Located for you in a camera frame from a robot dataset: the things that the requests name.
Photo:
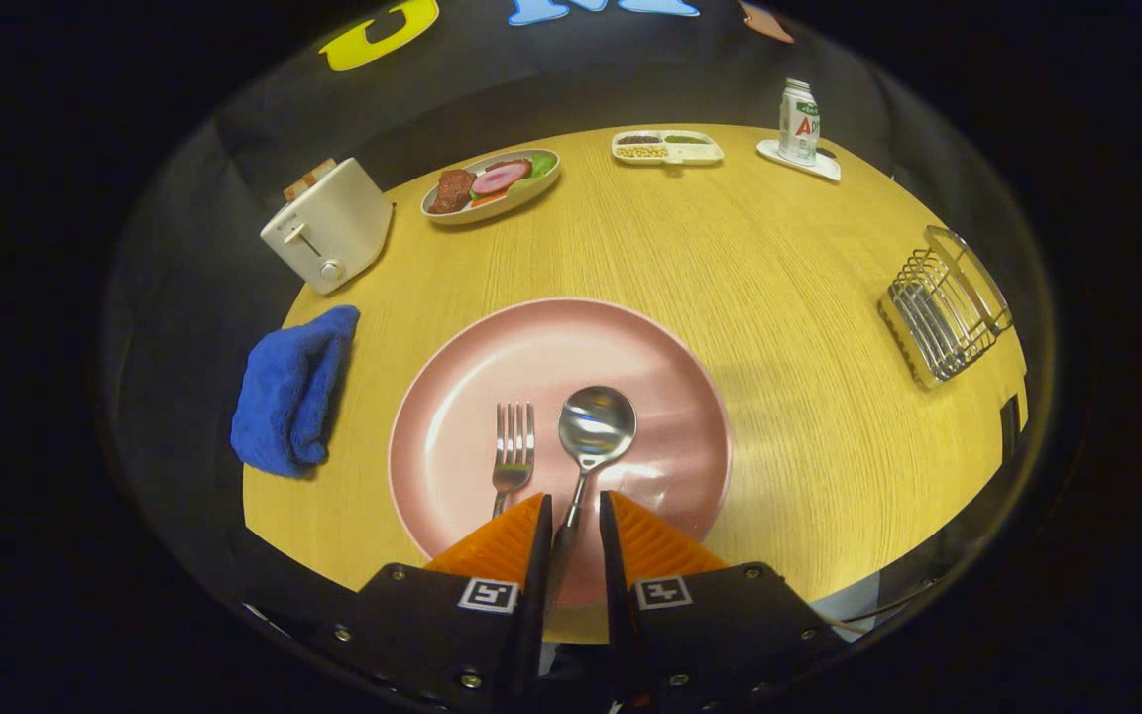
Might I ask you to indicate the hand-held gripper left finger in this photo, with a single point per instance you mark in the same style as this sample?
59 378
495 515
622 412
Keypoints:
539 595

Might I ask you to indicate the black table clamp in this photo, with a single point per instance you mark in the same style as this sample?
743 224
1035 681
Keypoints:
1008 426

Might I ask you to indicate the white toaster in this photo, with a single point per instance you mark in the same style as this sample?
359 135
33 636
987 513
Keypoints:
333 228

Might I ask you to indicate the white divided bean tray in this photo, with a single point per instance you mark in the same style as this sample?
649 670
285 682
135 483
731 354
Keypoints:
667 147

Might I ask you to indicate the brown toast slices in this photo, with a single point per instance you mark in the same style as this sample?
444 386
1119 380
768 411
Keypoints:
308 178

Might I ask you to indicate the white drink bottle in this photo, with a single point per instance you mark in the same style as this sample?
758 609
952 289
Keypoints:
799 124

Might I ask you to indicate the grey oval food plate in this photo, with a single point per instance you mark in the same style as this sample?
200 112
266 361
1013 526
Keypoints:
531 193

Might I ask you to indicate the brown steak piece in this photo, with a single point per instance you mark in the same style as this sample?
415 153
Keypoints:
452 190

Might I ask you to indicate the green lettuce leaf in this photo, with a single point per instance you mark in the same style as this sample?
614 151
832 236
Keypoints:
543 165

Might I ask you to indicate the pale blue fabric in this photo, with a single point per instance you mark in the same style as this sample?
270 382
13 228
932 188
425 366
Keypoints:
844 600

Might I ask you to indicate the orange carrot slice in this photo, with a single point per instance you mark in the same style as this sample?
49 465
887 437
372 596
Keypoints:
489 199

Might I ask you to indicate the blue towel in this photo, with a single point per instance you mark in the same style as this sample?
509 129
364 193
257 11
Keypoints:
288 392

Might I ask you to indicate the pink ham slice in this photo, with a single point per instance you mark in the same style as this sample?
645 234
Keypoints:
500 177

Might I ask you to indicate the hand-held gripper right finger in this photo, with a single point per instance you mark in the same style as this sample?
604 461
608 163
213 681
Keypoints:
616 595

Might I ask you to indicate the white square coaster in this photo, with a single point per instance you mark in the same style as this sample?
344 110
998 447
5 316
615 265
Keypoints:
824 167

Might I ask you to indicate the pink round plate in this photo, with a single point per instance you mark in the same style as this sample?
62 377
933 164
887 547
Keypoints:
551 347

